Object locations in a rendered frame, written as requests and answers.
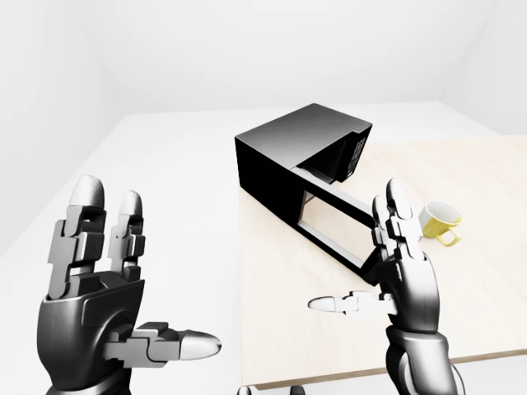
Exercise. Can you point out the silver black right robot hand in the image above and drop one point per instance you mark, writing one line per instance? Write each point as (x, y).
(416, 296)

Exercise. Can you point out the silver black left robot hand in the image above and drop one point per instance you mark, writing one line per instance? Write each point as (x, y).
(82, 325)

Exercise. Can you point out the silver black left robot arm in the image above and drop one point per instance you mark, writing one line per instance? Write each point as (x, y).
(92, 391)

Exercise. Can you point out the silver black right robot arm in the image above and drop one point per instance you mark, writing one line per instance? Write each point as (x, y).
(424, 366)

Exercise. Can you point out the black microwave door with window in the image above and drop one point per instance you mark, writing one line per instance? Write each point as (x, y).
(328, 246)

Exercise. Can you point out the black microwave body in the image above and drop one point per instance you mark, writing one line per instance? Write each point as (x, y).
(267, 177)

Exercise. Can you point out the yellow mug white inside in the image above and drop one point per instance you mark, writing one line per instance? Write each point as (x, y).
(437, 222)

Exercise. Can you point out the small dark rounded shape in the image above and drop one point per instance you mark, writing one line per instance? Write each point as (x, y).
(245, 391)
(297, 391)

